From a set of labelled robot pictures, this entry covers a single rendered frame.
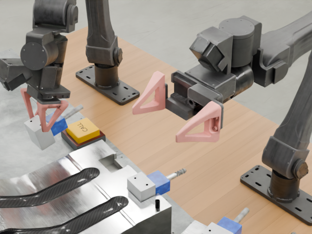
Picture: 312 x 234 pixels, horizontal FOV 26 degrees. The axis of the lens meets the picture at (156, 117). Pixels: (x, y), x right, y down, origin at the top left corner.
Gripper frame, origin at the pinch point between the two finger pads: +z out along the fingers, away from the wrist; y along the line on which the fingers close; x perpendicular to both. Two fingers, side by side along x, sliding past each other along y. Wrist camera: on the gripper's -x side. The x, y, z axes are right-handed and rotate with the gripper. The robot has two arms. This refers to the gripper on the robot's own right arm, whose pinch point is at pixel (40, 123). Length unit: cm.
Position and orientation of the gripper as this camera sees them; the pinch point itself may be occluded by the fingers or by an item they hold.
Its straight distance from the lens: 148.3
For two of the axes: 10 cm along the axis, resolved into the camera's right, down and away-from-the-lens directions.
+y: 6.0, 3.9, -7.0
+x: 7.7, -0.6, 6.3
